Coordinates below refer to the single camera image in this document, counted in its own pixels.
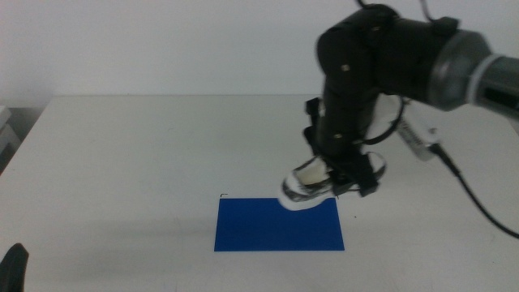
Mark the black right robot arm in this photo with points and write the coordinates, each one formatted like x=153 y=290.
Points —
x=405 y=52

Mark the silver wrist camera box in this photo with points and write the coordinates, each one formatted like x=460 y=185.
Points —
x=417 y=140

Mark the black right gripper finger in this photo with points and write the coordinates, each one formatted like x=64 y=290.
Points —
x=341 y=182
x=367 y=174

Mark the blue rectangular mat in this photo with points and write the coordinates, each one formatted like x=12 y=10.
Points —
x=275 y=231

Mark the white and black shoe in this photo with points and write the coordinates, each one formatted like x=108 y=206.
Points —
x=308 y=180

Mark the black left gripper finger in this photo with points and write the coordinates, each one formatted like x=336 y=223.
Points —
x=14 y=269

